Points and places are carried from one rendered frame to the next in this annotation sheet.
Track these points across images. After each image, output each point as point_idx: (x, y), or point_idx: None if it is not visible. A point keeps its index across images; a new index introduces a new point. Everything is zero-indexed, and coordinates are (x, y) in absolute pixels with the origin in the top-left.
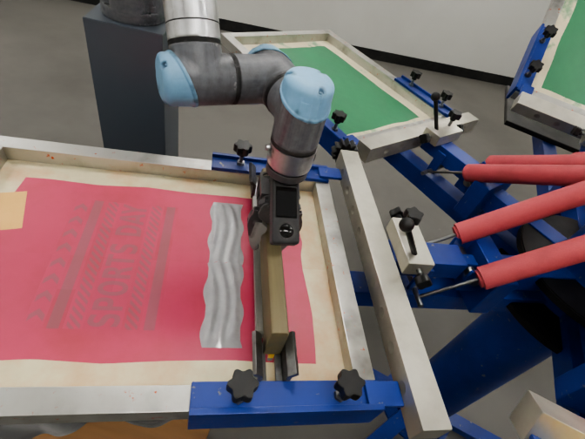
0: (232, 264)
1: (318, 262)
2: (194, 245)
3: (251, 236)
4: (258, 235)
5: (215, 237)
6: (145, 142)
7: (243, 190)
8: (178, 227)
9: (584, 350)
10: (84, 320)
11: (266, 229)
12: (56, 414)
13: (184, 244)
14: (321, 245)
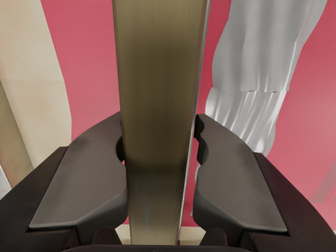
0: (236, 86)
1: (25, 99)
2: (302, 133)
3: (247, 149)
4: (218, 154)
5: (258, 151)
6: None
7: (185, 238)
8: (319, 167)
9: None
10: None
11: (198, 186)
12: None
13: (320, 134)
14: (25, 145)
